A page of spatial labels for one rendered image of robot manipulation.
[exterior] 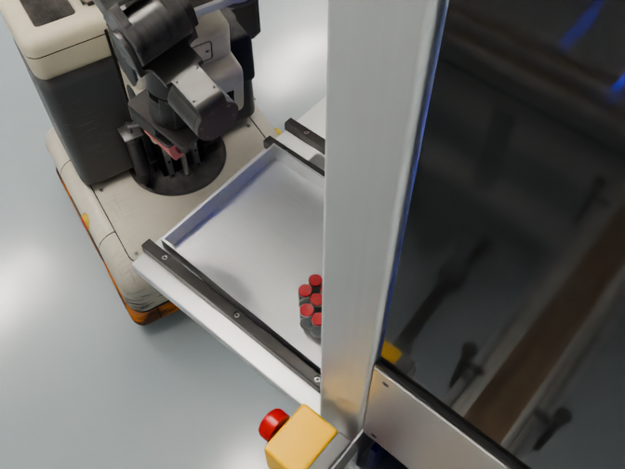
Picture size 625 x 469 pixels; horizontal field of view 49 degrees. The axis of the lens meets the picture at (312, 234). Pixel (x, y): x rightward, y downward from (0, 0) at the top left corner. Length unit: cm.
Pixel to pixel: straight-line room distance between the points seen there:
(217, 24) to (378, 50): 111
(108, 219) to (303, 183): 89
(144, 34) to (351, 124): 38
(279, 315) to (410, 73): 72
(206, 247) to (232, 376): 89
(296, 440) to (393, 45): 55
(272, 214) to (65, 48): 73
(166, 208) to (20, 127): 89
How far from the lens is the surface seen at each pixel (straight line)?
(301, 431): 82
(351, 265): 54
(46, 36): 167
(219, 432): 192
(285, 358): 100
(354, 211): 48
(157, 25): 76
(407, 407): 68
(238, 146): 204
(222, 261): 110
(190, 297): 108
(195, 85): 77
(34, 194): 245
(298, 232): 112
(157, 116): 88
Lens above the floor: 181
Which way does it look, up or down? 56 degrees down
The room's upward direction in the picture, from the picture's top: straight up
